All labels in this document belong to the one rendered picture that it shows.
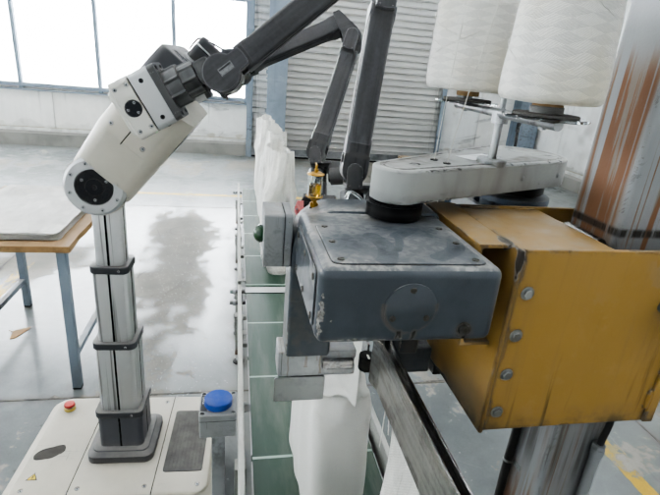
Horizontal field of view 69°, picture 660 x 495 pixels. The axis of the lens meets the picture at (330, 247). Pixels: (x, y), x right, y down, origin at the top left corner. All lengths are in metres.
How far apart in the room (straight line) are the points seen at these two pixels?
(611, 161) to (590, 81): 0.21
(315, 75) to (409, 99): 1.65
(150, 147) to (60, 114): 7.50
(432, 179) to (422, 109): 8.07
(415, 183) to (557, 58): 0.24
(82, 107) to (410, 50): 5.27
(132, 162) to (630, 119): 1.06
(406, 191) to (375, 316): 0.22
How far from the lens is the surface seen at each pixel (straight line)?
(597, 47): 0.73
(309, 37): 1.67
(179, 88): 1.09
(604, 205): 0.90
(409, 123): 8.76
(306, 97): 8.30
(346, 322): 0.59
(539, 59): 0.72
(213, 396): 1.14
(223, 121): 8.34
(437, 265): 0.61
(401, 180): 0.73
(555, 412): 0.91
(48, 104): 8.79
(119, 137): 1.29
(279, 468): 1.64
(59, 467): 1.93
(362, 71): 1.09
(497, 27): 0.94
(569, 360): 0.86
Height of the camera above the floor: 1.55
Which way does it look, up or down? 21 degrees down
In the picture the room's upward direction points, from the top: 5 degrees clockwise
